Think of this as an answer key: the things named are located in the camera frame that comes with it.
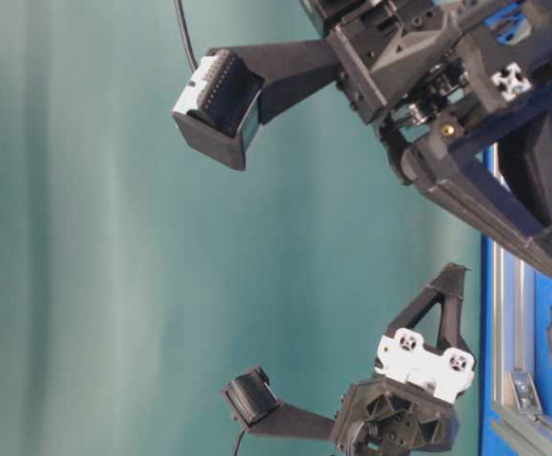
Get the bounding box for black near camera cable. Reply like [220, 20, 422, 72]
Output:
[173, 0, 199, 72]

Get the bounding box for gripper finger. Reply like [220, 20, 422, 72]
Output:
[382, 118, 552, 277]
[386, 262, 471, 355]
[492, 82, 552, 228]

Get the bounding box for black near gripper body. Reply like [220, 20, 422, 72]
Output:
[303, 1, 552, 143]

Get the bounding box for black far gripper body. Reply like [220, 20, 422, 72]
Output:
[331, 328, 475, 455]

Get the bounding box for aluminium extrusion frame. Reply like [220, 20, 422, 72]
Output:
[488, 142, 552, 456]

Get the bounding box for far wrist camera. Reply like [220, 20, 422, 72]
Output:
[220, 365, 334, 442]

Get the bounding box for blue textured mat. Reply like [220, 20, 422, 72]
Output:
[478, 142, 552, 456]

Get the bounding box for aluminium corner bracket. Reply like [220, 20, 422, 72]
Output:
[508, 370, 542, 415]

